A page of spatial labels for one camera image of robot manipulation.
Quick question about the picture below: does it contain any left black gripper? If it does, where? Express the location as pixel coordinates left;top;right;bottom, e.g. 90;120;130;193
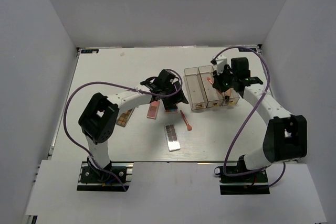
161;80;188;110

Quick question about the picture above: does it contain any beige concealer tube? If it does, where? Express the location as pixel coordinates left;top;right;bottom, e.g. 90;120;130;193
223;88;231;103

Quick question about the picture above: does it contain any orange makeup brush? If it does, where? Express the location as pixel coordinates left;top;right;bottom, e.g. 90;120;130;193
207;77;214;85

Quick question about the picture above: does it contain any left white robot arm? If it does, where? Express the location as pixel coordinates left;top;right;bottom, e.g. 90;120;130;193
78;69;188;182

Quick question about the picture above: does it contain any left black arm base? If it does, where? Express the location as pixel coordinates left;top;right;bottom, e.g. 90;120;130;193
76;163;134;192

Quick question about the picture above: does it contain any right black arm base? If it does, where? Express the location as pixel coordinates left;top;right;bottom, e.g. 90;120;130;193
214;166;270;195

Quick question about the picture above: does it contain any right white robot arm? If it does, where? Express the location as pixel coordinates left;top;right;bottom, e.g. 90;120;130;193
212;56;308;182

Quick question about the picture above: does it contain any pink makeup brush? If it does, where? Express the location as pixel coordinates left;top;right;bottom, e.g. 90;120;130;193
180;110;192;131

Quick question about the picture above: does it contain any right clear organizer bin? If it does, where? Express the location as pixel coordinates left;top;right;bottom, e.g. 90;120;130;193
222;88;240;106

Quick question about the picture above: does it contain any clear organizer bin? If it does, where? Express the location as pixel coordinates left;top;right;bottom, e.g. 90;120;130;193
184;67;207;111
198;65;223;108
222;88;240;106

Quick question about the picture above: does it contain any middle clear organizer bin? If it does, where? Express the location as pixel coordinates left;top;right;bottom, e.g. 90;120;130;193
198;65;223;108

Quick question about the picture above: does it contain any colourful square eyeshadow palette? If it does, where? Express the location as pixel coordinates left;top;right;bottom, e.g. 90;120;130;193
165;108;178;114

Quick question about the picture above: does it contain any pink blush palette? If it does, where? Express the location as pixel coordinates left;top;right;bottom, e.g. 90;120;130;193
146;101;160;120

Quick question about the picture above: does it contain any left clear organizer bin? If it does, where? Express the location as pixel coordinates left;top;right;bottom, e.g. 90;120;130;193
184;67;207;111

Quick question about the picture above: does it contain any brown eyeshadow palette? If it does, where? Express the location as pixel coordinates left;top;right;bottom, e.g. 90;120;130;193
115;109;134;127

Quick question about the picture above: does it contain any silver eyeshadow palette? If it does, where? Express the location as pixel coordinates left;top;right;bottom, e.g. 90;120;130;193
164;124;181;152

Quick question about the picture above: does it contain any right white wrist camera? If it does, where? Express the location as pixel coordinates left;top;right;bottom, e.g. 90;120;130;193
211;55;227;75

